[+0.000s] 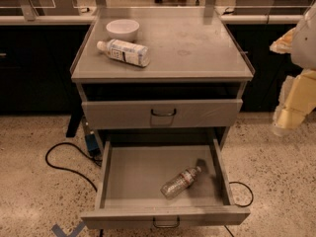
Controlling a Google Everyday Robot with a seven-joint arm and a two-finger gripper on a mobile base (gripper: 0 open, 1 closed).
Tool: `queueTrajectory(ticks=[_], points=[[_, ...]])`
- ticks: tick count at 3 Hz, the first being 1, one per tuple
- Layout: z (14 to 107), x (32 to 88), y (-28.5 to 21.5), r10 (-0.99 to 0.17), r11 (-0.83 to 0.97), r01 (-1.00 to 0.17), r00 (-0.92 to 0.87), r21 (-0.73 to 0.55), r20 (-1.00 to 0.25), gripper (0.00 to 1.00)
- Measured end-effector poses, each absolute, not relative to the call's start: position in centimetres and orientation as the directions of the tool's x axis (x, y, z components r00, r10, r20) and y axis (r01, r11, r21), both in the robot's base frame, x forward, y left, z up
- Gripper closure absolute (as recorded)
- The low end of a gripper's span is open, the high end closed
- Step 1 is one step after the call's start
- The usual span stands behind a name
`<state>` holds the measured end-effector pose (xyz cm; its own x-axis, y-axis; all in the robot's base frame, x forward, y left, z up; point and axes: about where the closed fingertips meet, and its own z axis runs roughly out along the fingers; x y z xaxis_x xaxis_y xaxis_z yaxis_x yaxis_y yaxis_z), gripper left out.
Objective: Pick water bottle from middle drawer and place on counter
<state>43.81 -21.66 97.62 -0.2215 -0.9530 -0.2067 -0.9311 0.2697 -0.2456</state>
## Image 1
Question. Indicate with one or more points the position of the clear plastic water bottle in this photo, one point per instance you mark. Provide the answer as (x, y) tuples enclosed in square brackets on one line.
[(179, 183)]

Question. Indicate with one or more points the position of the open grey middle drawer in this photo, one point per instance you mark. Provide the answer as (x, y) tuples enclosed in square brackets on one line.
[(130, 191)]

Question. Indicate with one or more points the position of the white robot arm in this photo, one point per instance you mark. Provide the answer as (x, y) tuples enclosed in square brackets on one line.
[(303, 52)]

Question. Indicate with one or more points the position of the white bowl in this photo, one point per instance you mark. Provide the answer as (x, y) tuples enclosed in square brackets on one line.
[(123, 29)]

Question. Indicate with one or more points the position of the black middle drawer handle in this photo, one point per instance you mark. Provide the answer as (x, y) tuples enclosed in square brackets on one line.
[(166, 224)]

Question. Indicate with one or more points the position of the closed grey top drawer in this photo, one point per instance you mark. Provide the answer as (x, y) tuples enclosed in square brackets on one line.
[(137, 114)]

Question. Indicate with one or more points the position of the grey drawer cabinet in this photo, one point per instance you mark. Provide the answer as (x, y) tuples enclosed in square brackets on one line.
[(192, 57)]

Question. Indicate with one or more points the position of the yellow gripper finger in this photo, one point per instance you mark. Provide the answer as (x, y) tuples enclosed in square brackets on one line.
[(283, 44), (297, 99)]

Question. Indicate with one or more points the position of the white labelled drink bottle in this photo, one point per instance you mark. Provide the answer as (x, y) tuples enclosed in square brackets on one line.
[(125, 51)]

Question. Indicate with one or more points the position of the black drawer handle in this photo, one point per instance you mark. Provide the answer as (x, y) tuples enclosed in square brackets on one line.
[(162, 114), (166, 224)]

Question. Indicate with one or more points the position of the black top drawer handle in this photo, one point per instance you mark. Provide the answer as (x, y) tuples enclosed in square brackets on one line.
[(162, 114)]

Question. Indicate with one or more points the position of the blue power box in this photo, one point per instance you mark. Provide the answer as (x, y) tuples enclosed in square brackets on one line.
[(92, 144)]

